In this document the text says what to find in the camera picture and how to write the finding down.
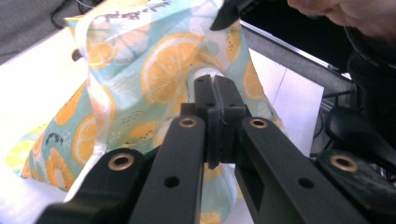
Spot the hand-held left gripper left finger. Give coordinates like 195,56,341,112
129,74,223,224

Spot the aluminium rail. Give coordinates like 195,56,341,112
241,20,356,91

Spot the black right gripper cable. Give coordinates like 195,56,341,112
344,26,396,71

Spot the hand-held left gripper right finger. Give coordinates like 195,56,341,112
214,75,368,224

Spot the orange print fabric bag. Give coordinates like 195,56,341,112
6,0,284,224

